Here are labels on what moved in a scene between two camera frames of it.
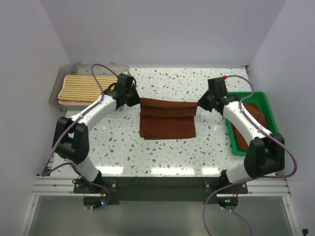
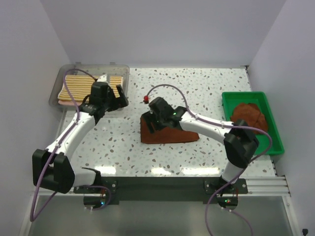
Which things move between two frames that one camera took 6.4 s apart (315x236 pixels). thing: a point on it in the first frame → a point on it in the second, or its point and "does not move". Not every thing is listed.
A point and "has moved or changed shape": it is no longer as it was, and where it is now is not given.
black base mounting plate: x=150 y=190 does not move
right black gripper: x=202 y=102 → x=149 y=117
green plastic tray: x=245 y=96 does not move
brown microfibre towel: x=161 y=119 has moved or changed shape
